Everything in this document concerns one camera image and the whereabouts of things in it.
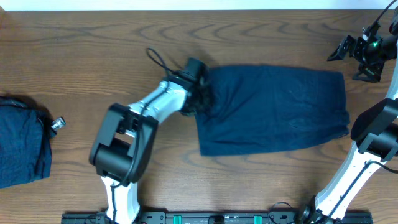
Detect silver garment tag clip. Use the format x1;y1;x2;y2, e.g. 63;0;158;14
51;116;66;132

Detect dark blue shorts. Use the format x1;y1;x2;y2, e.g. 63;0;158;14
195;65;350;156

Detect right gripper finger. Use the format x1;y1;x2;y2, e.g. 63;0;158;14
327;35;356;62
353;63;384;83

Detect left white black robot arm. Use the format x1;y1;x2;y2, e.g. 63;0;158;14
89;71;211;223

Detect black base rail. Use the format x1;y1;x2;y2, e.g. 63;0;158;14
61;210;373;224

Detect folded dark blue garment pile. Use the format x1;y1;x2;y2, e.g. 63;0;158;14
1;96;53;189

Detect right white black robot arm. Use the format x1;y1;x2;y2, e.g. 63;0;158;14
296;28;397;223

